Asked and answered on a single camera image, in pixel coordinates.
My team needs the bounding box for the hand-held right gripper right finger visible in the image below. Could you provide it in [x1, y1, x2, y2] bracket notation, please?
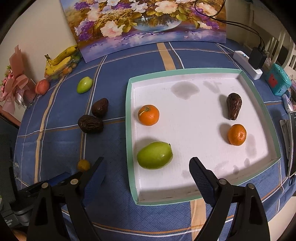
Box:
[189, 157, 271, 241]

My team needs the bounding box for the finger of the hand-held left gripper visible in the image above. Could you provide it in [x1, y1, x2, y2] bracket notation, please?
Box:
[20, 172, 73, 198]

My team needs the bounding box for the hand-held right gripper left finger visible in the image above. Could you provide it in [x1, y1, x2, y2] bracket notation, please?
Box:
[27, 157, 108, 241]

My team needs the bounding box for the small yellowish round fruit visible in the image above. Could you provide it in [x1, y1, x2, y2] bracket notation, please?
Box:
[77, 159, 91, 172]

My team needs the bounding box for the white tray with teal rim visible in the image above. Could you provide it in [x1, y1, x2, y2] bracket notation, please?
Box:
[126, 68, 281, 205]

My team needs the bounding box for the large green mango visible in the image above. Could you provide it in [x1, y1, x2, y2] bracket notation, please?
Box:
[137, 141, 173, 169]

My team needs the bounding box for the large dark wrinkled avocado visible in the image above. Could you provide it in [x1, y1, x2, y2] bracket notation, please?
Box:
[78, 115, 104, 134]

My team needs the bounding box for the small dark wrinkled avocado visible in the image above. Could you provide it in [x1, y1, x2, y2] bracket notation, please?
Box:
[91, 98, 109, 117]

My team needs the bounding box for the slim dark wrinkled avocado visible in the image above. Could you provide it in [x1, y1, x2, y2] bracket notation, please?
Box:
[226, 93, 242, 120]

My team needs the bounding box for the orange with green stem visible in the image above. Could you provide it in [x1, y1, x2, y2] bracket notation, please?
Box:
[138, 105, 160, 126]

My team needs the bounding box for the small green mango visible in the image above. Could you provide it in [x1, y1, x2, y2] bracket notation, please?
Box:
[77, 77, 93, 94]

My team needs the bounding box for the blue plaid tablecloth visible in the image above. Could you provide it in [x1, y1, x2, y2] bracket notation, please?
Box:
[13, 38, 296, 241]

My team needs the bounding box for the reddish brown board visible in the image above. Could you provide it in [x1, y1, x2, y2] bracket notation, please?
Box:
[0, 108, 22, 128]

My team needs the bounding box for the red apple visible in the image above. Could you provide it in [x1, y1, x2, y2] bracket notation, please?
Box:
[35, 79, 50, 95]

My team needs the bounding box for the white phone stand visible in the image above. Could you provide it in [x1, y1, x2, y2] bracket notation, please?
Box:
[279, 119, 290, 160]

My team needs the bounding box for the smartphone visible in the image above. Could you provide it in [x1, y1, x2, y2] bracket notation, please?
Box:
[287, 111, 296, 178]

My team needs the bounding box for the pink wrapped flower bouquet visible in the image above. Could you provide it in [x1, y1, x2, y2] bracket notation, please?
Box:
[0, 45, 36, 112]

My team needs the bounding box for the clear plastic fruit container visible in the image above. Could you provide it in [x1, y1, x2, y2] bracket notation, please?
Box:
[50, 52, 82, 80]

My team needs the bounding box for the yellow banana bunch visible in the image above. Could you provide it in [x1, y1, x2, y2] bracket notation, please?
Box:
[44, 45, 78, 76]

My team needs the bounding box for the teal toy device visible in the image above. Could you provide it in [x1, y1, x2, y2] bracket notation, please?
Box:
[265, 64, 292, 96]

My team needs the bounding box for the white power strip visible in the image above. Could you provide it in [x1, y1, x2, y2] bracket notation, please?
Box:
[233, 50, 263, 80]

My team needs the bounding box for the black charger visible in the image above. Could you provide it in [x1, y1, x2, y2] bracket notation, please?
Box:
[248, 47, 267, 70]

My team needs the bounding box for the white lattice chair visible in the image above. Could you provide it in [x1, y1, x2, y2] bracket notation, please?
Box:
[266, 30, 296, 70]

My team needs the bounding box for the flower painting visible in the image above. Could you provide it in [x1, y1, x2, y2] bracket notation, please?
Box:
[60, 0, 226, 63]

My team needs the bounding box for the black cable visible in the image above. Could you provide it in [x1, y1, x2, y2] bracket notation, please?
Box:
[194, 0, 265, 50]

